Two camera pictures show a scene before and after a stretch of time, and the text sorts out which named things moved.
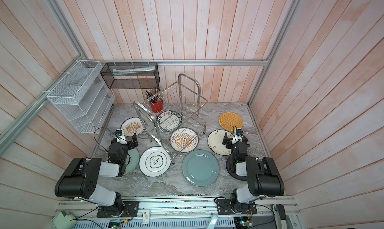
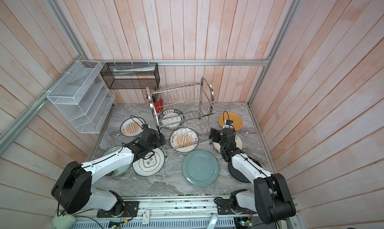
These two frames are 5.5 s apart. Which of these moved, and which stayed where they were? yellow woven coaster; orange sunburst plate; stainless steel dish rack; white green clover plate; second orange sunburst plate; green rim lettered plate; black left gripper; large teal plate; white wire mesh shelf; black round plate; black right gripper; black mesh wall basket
Moved: black left gripper; stainless steel dish rack; white green clover plate; black right gripper
Stayed: second orange sunburst plate; white wire mesh shelf; yellow woven coaster; orange sunburst plate; black mesh wall basket; green rim lettered plate; large teal plate; black round plate
